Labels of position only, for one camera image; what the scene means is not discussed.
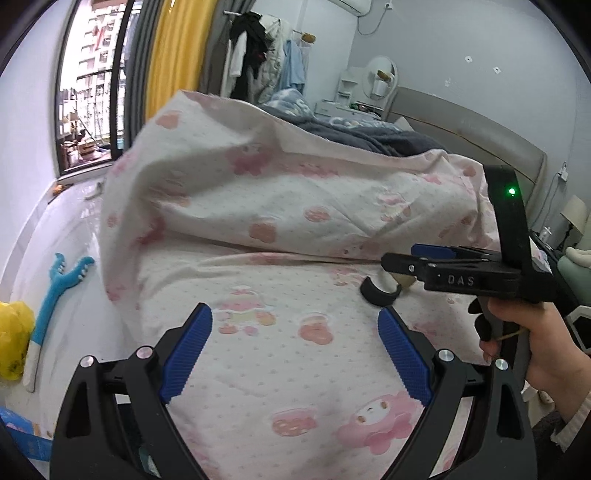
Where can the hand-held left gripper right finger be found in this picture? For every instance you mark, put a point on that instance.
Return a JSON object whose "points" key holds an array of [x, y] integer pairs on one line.
{"points": [[406, 360]]}

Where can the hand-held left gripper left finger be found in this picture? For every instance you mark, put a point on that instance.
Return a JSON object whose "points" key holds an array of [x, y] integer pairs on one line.
{"points": [[187, 355]]}

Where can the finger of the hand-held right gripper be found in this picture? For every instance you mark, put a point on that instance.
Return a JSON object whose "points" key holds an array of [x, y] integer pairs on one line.
{"points": [[406, 265], [431, 251]]}

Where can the tan paper tag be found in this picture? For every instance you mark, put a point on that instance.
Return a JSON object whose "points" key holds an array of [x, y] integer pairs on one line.
{"points": [[401, 281]]}

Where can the black curved plastic piece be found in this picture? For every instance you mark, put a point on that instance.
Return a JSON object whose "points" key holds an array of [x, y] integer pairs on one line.
{"points": [[376, 300]]}

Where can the person's right hand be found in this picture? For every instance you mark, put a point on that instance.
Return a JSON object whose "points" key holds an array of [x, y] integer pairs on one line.
{"points": [[549, 341]]}

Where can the small white bottle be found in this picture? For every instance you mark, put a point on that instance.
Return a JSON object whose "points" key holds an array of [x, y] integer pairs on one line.
{"points": [[546, 236]]}

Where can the pale green plush chair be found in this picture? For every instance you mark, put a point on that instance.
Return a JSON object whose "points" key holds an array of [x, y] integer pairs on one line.
{"points": [[577, 267]]}

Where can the beige bedside lamp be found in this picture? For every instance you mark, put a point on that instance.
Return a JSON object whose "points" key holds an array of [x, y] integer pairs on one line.
{"points": [[575, 212]]}

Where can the pink cartoon print bedsheet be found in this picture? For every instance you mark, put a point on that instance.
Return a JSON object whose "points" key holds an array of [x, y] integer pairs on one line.
{"points": [[286, 369]]}

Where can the dark grey blanket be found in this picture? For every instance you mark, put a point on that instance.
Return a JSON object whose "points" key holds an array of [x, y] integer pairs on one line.
{"points": [[369, 138]]}

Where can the grey padded headboard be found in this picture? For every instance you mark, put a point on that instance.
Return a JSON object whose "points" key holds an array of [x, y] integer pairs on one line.
{"points": [[461, 124]]}

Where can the blue forked massage stick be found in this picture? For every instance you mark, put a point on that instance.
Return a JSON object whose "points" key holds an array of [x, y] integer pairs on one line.
{"points": [[46, 309]]}

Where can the white dresser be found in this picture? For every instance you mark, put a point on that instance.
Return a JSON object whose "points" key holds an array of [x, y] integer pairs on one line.
{"points": [[346, 110]]}

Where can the pink flower print quilt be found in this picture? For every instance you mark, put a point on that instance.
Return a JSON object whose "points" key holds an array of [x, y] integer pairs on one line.
{"points": [[231, 194]]}

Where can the yellow plastic bag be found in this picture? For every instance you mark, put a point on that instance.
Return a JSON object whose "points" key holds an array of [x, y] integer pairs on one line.
{"points": [[14, 337]]}

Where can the white vanity with mirror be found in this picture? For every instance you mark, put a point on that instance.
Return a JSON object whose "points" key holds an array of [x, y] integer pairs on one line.
{"points": [[381, 76]]}

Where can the blue cardboard box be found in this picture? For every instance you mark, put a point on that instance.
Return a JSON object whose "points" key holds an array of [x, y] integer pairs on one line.
{"points": [[23, 438]]}

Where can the blue white patterned blanket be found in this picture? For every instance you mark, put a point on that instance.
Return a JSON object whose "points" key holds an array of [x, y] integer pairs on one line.
{"points": [[291, 101]]}

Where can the light blue hanging garment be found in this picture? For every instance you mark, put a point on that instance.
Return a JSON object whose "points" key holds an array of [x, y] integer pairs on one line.
{"points": [[293, 67]]}

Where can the white quilted jacket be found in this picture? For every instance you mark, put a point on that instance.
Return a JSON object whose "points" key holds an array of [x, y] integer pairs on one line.
{"points": [[272, 60]]}

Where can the white air conditioner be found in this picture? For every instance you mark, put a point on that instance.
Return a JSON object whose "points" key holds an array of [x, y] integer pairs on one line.
{"points": [[353, 4]]}

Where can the white hanging garment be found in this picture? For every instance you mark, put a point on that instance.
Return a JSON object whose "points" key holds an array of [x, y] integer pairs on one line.
{"points": [[234, 62]]}

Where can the black hanging garment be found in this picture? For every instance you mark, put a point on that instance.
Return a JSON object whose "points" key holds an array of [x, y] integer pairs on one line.
{"points": [[249, 32]]}

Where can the black framed window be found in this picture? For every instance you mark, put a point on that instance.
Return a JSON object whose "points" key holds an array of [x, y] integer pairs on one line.
{"points": [[87, 92]]}

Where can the grey curtain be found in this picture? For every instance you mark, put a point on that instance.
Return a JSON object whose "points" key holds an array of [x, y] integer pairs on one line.
{"points": [[214, 50]]}

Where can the yellow curtain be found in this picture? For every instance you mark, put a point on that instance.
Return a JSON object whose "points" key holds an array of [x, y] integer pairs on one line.
{"points": [[178, 55]]}

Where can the white wall socket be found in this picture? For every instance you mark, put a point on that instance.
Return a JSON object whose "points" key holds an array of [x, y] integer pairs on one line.
{"points": [[562, 173]]}

